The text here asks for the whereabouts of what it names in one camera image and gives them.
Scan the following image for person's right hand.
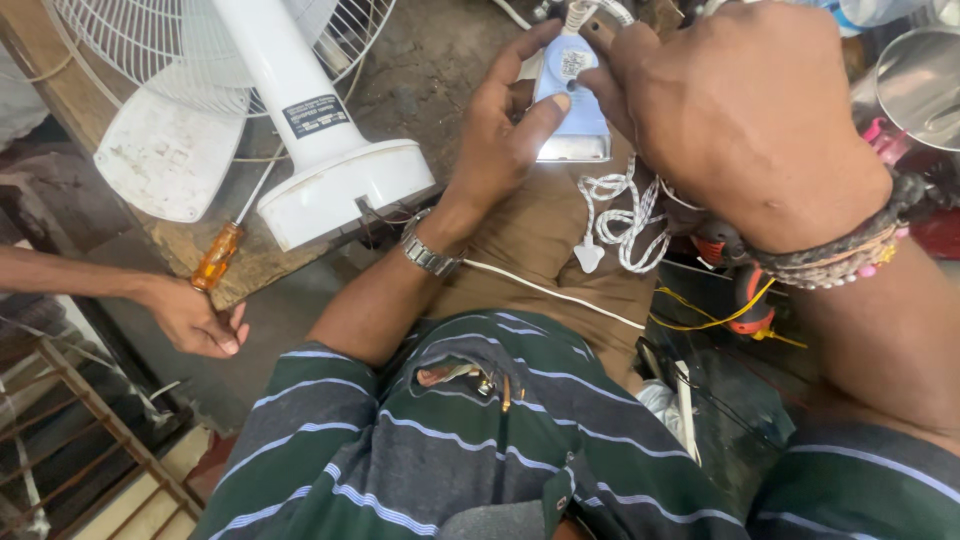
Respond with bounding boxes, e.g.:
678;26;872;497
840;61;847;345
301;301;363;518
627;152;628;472
576;0;895;255

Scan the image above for person's left hand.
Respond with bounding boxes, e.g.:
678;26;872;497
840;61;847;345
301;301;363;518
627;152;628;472
426;19;573;253

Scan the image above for blue and white clothes iron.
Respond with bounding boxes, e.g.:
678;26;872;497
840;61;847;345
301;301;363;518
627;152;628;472
533;33;613;164

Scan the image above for brown trousers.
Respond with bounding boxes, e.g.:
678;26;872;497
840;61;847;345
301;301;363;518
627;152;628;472
426;127;663;393

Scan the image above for silver metal wristwatch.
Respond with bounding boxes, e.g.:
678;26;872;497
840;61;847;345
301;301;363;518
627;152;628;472
399;208;468;279

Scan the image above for pink plastic part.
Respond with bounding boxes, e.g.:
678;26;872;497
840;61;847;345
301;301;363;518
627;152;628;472
861;116;913;168

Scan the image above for clear plastic bottle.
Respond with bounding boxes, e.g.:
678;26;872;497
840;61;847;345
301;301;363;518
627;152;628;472
823;0;933;37

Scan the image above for white table fan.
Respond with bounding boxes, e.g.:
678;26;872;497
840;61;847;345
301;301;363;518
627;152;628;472
45;0;437;253

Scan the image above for red and black power tool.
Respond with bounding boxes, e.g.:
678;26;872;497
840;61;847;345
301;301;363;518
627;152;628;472
688;216;778;336

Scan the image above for steel pot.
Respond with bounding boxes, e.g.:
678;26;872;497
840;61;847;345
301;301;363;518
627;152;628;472
850;25;960;156

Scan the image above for white plastic bag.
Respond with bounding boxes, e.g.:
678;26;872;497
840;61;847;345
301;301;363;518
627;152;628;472
637;378;687;445

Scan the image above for white plastic strip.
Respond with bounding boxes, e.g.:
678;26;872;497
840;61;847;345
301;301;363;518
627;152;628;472
673;360;704;468

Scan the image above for green grey striped shirt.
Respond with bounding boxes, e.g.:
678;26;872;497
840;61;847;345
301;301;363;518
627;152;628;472
190;309;960;540

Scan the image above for white plastic fan blade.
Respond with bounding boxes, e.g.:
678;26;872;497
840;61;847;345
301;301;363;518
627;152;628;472
93;85;250;225

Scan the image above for rusty metal rack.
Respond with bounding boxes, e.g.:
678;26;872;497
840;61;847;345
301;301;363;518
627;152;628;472
0;336;205;540

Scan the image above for white braided cord with plug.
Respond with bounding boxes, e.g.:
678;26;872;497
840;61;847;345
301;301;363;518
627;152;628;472
562;0;708;276

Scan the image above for dark braided bracelet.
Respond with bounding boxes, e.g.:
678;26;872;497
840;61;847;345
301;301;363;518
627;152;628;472
746;171;935;273

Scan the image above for thin white cable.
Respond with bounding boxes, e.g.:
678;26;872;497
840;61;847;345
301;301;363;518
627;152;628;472
460;258;648;332

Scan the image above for pale beaded bracelet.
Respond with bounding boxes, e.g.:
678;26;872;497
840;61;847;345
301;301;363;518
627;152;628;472
772;225;910;291

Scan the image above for yellow wire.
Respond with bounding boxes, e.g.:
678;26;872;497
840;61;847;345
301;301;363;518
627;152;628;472
648;276;810;351

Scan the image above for orange handled screwdriver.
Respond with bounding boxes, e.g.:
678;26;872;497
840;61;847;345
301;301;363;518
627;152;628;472
190;144;289;293

